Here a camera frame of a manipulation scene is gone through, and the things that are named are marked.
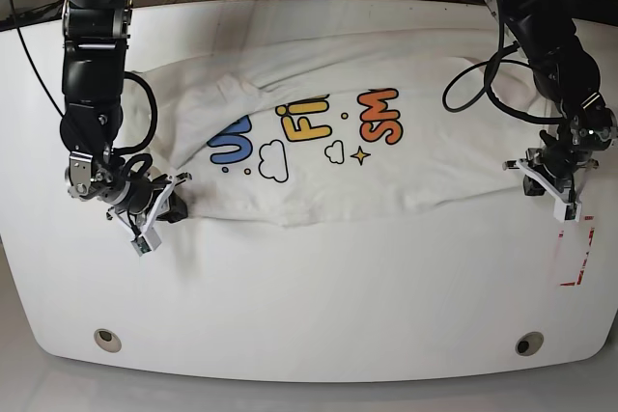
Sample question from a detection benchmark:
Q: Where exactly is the black robot arm, image left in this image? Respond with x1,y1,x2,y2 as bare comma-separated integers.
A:
60,0,187,232

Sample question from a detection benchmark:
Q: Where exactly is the table cable grommet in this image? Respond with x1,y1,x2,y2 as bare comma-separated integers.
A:
515,332,545,357
94,329,122,353

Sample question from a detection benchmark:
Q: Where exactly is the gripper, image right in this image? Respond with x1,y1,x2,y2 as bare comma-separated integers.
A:
523,134,597,197

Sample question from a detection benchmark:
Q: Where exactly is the white printed T-shirt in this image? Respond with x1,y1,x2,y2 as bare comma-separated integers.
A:
142,29,540,226

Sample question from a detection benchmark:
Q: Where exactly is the left table cable grommet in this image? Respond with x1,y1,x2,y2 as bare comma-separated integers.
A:
94,329,122,353

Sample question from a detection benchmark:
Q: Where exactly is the black robot arm, image right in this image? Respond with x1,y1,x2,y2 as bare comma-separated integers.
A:
456,0,617,196

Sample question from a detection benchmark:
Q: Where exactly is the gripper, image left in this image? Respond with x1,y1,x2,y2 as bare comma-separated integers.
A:
103,170,188,227

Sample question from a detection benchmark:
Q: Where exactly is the red tape rectangle marking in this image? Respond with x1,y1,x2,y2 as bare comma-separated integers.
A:
553,215,596,288

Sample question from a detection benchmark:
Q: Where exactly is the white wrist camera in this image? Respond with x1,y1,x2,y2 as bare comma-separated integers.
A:
502,158,599,223
114,173,192,256

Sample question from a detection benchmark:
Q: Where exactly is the black tripod stand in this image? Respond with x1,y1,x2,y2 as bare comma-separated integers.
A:
0,0,65,32

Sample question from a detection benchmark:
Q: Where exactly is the right table cable grommet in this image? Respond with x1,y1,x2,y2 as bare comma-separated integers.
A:
515,332,545,357

